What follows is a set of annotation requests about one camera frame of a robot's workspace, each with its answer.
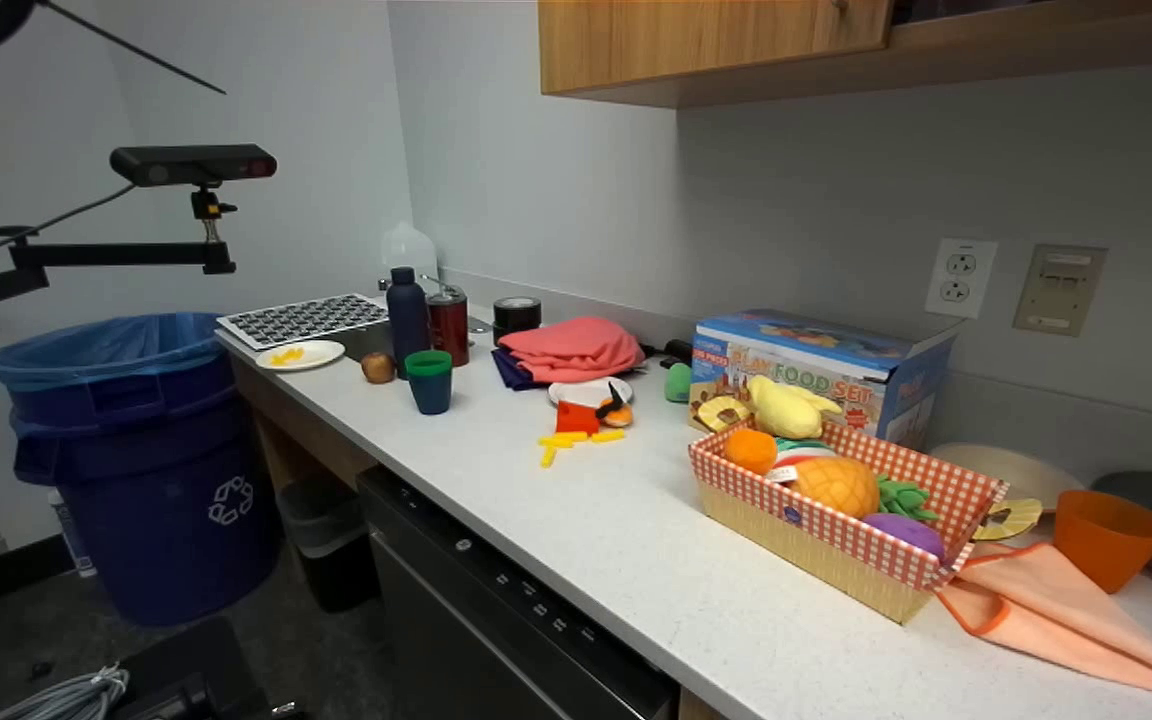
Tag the blue recycling bin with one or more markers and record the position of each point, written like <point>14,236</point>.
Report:
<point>143,435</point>

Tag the beige wall switch plate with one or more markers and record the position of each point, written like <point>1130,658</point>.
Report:
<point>1057,288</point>

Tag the purple toy eggplant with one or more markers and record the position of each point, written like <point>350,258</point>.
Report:
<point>911,531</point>

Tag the orange plastic cup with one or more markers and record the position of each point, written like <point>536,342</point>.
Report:
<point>1107,537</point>

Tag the cream bowl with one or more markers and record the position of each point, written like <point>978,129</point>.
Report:
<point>1034,489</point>

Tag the red checkered basket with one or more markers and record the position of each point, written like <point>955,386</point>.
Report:
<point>857,557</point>

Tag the dark blue bottle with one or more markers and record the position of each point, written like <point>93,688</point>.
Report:
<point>407,313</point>

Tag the black can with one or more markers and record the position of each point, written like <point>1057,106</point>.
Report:
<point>513,313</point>

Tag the black camera on boom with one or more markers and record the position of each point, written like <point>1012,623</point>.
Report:
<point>159,164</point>

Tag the white plate with yellow food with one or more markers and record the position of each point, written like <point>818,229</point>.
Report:
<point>303,359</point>

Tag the orange cloth napkin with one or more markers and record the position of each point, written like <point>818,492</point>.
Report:
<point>1042,605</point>

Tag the green and blue cup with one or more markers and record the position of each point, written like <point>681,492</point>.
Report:
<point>428,378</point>

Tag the pink folded cloth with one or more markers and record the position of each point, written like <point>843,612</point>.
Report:
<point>575,351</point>

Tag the orange plush fruit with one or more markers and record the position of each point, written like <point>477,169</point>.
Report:
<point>843,484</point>

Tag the white dish drying rack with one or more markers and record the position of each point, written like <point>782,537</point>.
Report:
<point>303,321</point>

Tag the black dishwasher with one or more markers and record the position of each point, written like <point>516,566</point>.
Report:
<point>477,636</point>

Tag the red white plush toy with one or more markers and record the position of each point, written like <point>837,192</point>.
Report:
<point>595,406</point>

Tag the wooden cabinet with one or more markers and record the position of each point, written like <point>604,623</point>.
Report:
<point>688,55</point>

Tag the small black trash bin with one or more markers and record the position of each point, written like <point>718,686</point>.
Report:
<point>331,537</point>

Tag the dark red jar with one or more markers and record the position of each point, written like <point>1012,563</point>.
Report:
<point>449,321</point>

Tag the small orange toy ball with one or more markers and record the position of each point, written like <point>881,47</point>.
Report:
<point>748,448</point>

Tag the yellow plush banana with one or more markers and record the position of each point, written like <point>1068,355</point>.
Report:
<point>790,411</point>

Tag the blue toy food box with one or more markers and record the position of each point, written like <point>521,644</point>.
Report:
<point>881,380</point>

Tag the white power outlet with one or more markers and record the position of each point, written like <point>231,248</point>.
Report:
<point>962,277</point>

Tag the small brown toy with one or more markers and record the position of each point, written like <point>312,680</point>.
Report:
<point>379,370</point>

